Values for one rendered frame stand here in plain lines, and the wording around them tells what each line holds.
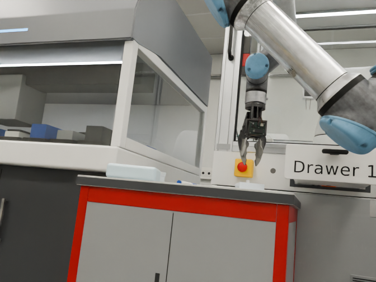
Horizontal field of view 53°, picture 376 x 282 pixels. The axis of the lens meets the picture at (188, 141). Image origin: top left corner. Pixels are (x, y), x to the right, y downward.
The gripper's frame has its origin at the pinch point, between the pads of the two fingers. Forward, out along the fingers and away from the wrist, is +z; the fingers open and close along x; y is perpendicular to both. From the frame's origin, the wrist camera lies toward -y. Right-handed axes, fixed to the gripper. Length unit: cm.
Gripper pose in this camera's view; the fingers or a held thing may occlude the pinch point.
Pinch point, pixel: (250, 161)
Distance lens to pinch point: 133.3
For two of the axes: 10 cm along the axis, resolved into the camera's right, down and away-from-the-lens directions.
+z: -1.0, 9.8, -1.6
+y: 0.2, -1.6, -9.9
